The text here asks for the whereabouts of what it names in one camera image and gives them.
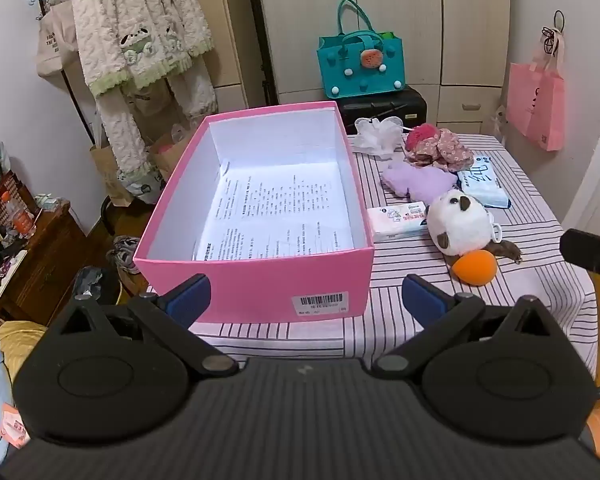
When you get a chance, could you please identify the white mesh bath pouf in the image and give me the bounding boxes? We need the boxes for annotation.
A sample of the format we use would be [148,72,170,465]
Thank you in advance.
[352,116,406,157]

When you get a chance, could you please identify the printed paper sheet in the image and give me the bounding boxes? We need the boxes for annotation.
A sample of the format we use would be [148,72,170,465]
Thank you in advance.
[192,162,356,261]

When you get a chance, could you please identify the yellow blanket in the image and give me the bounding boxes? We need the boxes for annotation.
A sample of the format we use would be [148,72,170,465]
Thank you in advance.
[0,320,48,396]

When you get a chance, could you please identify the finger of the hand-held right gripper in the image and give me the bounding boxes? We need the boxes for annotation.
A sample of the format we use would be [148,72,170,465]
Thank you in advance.
[560,228,600,275]

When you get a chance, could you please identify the beige canvas tote bag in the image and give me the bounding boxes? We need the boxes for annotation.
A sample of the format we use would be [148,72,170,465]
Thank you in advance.
[35,0,83,78]

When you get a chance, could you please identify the striped white tablecloth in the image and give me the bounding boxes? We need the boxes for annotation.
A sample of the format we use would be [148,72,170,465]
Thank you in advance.
[190,132,600,376]

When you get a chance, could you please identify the plain kraft paper bag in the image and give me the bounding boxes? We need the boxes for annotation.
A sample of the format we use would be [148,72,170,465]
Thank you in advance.
[90,141,137,208]

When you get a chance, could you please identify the grey white sneaker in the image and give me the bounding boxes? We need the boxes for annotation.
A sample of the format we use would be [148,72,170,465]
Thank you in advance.
[106,235,146,288]

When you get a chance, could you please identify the white brown plush toy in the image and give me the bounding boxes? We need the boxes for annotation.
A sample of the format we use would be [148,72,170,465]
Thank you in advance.
[425,190,525,267]

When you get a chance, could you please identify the clear plastic bag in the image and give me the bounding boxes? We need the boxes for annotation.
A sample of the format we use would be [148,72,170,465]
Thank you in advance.
[490,105,510,142]

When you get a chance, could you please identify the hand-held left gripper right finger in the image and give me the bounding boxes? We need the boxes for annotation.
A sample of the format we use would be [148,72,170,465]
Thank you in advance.
[372,273,561,378]

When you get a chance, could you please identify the blue white wet wipes pack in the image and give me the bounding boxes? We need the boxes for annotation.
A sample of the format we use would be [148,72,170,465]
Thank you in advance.
[455,152,512,209]

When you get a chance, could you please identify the pink paper tag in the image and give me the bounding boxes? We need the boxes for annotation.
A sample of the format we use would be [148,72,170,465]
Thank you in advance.
[0,407,31,448]

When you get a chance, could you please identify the dark wooden cabinet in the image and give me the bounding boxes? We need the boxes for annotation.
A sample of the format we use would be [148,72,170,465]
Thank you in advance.
[0,200,88,326]

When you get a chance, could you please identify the small white tissue pack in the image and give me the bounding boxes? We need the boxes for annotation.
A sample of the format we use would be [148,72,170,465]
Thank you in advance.
[367,201,429,244]

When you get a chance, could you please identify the pink shopping bag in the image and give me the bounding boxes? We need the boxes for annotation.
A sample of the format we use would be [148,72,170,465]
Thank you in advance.
[505,30,566,152]

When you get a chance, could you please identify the cream wardrobe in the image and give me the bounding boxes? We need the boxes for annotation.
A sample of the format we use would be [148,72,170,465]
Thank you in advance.
[215,0,511,136]

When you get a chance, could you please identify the black metal clothes rack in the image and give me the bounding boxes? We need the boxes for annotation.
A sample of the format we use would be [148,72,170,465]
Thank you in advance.
[35,0,281,237]

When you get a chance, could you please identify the woven basket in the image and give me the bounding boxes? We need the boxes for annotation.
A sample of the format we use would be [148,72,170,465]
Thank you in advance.
[0,157,36,221]

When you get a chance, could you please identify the purple fluffy cloth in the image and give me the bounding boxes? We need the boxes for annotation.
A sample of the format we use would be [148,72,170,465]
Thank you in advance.
[381,161,458,205]

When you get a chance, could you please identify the black hard-shell suitcase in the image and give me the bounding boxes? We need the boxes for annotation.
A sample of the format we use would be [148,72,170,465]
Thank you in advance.
[336,85,427,135]

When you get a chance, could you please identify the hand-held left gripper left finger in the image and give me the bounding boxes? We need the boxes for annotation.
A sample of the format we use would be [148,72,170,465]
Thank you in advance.
[45,273,240,378]

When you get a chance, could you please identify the orange drink bottle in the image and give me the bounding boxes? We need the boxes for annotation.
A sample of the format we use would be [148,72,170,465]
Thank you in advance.
[0,192,37,238]

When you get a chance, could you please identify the pink floral fabric cloth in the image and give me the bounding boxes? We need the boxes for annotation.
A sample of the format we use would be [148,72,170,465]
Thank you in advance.
[405,128,476,170]

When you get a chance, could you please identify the pink cardboard box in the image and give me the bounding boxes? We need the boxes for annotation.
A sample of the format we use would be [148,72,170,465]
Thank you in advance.
[132,101,376,323]

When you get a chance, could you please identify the cream fleece pajama jacket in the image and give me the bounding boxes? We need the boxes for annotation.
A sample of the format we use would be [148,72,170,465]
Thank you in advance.
[69,0,216,98]

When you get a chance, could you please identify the teal felt tote bag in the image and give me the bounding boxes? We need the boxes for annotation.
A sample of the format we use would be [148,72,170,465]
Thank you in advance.
[316,0,407,101]

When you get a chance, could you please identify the orange makeup sponge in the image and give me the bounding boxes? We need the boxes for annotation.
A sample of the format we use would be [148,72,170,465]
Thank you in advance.
[451,250,499,287]

